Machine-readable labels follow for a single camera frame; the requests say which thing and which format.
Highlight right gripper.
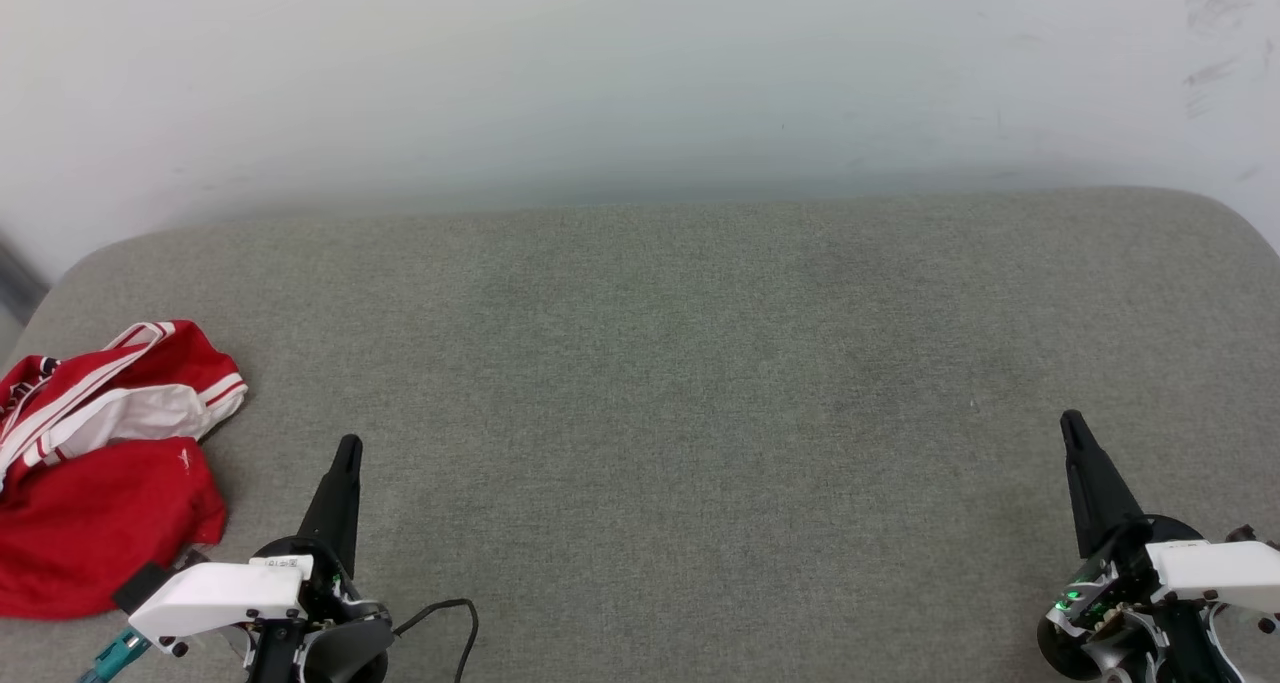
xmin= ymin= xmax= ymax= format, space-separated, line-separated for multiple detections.
xmin=1037 ymin=410 xmax=1256 ymax=683

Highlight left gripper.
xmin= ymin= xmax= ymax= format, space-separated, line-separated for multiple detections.
xmin=245 ymin=435 xmax=397 ymax=683

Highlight red Bulls jersey white sleeves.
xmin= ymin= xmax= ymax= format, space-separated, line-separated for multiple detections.
xmin=0 ymin=320 xmax=249 ymax=621

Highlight grey fabric sofa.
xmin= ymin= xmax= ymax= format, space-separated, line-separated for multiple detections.
xmin=0 ymin=185 xmax=1280 ymax=683

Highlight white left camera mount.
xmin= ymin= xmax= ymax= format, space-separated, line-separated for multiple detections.
xmin=128 ymin=555 xmax=314 ymax=656

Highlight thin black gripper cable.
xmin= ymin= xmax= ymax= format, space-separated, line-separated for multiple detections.
xmin=393 ymin=598 xmax=480 ymax=683

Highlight black camera cable teal connector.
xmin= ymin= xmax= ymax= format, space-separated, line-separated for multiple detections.
xmin=78 ymin=628 xmax=151 ymax=683

